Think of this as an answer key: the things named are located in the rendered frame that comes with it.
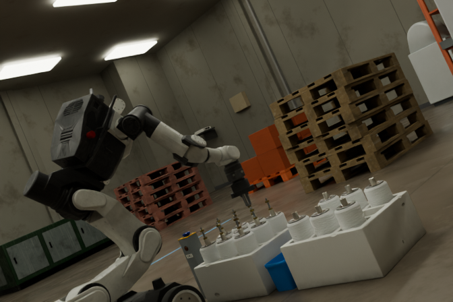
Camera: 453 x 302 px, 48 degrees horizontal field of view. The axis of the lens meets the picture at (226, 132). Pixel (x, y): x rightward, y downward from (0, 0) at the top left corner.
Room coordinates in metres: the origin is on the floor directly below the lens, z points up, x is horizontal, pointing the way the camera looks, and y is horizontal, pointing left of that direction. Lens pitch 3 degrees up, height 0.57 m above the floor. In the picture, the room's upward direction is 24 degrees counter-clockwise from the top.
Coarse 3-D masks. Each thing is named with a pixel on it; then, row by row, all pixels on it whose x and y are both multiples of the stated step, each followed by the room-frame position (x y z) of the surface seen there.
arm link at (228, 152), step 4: (216, 148) 2.40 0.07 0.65; (220, 148) 2.39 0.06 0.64; (224, 148) 2.39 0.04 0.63; (228, 148) 2.40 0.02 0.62; (232, 148) 2.43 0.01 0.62; (236, 148) 2.46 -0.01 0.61; (224, 152) 2.38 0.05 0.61; (228, 152) 2.39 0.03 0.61; (232, 152) 2.41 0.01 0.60; (236, 152) 2.45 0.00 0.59; (224, 156) 2.38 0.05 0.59; (228, 156) 2.39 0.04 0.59; (232, 156) 2.40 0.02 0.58; (236, 156) 2.43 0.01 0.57; (220, 160) 2.38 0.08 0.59; (224, 160) 2.41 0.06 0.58
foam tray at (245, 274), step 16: (272, 240) 2.23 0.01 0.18; (288, 240) 2.30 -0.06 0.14; (240, 256) 2.18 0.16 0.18; (256, 256) 2.14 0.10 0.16; (272, 256) 2.20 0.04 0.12; (208, 272) 2.32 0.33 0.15; (224, 272) 2.25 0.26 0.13; (240, 272) 2.19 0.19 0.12; (256, 272) 2.13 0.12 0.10; (208, 288) 2.35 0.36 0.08; (224, 288) 2.28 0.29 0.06; (240, 288) 2.21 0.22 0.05; (256, 288) 2.15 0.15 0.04; (272, 288) 2.15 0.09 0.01
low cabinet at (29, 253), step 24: (24, 240) 8.75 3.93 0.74; (48, 240) 9.01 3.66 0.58; (72, 240) 9.30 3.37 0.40; (96, 240) 9.61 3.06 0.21; (0, 264) 8.74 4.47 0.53; (24, 264) 8.63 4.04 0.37; (48, 264) 8.89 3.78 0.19; (72, 264) 9.23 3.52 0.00; (0, 288) 9.07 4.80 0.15; (24, 288) 8.58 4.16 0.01
